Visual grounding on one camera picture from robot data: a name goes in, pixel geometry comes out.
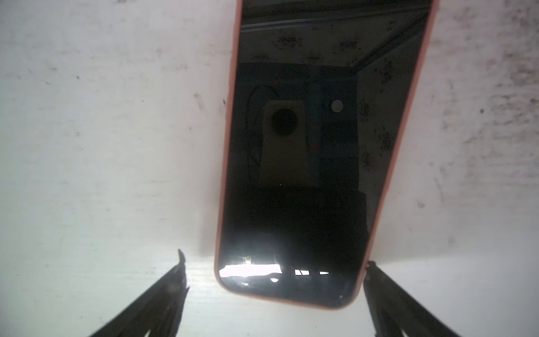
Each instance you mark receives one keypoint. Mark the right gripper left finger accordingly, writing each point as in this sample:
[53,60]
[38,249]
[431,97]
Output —
[157,311]

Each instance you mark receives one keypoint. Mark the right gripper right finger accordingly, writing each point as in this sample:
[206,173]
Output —
[394,312]

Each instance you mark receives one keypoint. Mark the pink-cased phone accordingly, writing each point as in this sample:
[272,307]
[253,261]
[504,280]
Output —
[319,97]

